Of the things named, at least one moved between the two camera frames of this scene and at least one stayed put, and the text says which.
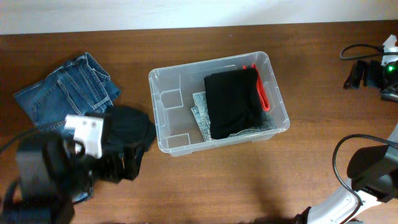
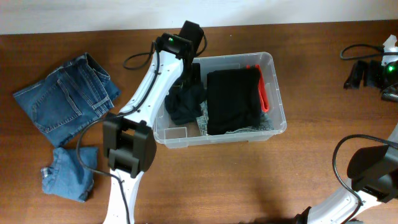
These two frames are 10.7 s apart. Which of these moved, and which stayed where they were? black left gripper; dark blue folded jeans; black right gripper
Moved: black left gripper
Stayed: black right gripper; dark blue folded jeans
